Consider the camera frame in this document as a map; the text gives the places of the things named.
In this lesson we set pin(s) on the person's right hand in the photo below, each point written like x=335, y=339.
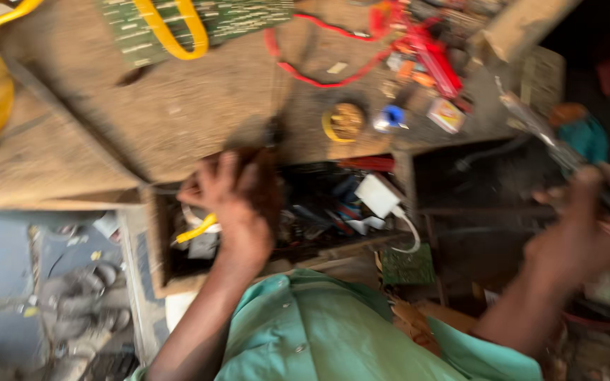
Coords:
x=580, y=238

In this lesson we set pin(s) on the person's left hand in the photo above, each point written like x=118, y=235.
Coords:
x=241, y=211

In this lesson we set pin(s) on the person's left fingers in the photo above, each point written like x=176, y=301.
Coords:
x=220, y=177

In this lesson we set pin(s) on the grey metal hand tool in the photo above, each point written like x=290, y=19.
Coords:
x=546, y=135

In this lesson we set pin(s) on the teal object with orange top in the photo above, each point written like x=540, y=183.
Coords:
x=583, y=135

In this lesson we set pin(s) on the open wooden drawer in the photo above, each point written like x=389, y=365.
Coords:
x=315, y=227

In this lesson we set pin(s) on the yellow-rimmed round tin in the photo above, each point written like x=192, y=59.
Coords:
x=345, y=123

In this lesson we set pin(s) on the red flat item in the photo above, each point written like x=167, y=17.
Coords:
x=366, y=163

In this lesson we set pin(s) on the white charger adapter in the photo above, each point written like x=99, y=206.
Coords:
x=378, y=194

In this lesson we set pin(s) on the large green circuit board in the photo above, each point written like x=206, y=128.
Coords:
x=241, y=18

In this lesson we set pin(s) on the small blue object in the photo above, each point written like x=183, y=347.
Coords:
x=392, y=115

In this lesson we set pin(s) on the grey footwear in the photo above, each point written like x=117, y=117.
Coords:
x=85, y=301

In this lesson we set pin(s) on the person's green shirt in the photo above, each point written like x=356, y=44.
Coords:
x=326, y=333

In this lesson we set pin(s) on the small printed cardboard box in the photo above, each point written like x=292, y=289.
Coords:
x=446, y=115

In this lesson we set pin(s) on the small green circuit board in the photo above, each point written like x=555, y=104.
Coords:
x=408, y=266

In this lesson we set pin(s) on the wooden block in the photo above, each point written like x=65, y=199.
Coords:
x=522, y=26

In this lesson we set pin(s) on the red plastic tool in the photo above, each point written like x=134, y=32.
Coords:
x=437, y=61

